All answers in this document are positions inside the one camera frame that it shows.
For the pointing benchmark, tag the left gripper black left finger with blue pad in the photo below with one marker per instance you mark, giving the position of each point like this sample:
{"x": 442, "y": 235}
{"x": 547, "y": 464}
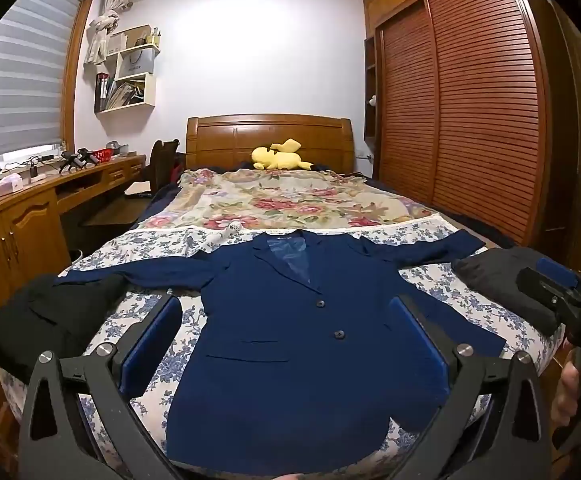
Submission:
{"x": 56, "y": 440}

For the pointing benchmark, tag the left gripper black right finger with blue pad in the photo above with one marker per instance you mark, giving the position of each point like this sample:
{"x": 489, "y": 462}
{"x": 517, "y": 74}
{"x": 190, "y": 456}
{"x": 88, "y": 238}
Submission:
{"x": 494, "y": 422}

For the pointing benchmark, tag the navy blue suit jacket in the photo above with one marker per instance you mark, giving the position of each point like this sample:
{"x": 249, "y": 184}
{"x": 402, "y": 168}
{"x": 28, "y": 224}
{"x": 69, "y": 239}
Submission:
{"x": 307, "y": 356}

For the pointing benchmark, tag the person's right hand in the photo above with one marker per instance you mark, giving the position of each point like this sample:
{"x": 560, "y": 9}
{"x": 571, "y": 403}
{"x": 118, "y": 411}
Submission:
{"x": 568, "y": 390}

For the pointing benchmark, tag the black folded garment right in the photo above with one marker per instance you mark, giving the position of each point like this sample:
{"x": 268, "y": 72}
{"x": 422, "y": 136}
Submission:
{"x": 493, "y": 274}

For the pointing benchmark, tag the black folded garment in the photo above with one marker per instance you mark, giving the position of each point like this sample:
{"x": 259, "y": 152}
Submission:
{"x": 47, "y": 316}
{"x": 493, "y": 274}

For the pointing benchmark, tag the black folded garment left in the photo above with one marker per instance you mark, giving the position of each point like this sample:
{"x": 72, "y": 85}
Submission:
{"x": 47, "y": 316}

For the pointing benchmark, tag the long wooden desk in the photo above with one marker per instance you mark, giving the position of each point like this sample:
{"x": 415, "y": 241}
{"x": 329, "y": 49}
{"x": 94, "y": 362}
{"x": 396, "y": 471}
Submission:
{"x": 45, "y": 224}

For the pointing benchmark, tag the wooden louvered wardrobe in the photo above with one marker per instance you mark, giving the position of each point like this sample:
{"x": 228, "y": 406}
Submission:
{"x": 471, "y": 108}

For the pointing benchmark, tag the red floral beige blanket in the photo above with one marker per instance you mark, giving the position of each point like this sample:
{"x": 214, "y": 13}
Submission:
{"x": 279, "y": 199}

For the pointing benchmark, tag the red basket on desk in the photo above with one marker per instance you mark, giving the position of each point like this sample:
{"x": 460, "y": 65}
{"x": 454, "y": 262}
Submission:
{"x": 103, "y": 155}

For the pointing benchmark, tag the dark wooden chair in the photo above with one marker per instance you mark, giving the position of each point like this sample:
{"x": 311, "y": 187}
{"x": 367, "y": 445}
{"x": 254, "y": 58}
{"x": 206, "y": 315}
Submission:
{"x": 162, "y": 161}

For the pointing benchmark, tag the wooden headboard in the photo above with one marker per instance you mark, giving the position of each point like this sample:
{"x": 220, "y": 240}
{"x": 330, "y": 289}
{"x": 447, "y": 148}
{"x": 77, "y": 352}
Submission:
{"x": 227, "y": 141}

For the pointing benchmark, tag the yellow plush toy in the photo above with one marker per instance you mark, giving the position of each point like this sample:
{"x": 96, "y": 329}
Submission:
{"x": 279, "y": 157}

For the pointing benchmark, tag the grey zebra window blind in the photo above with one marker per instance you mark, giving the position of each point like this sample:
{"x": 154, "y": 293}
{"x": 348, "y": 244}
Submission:
{"x": 34, "y": 43}

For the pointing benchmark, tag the white wall shelf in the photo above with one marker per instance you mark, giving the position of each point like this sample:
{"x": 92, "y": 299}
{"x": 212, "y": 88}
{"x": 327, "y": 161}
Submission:
{"x": 127, "y": 78}

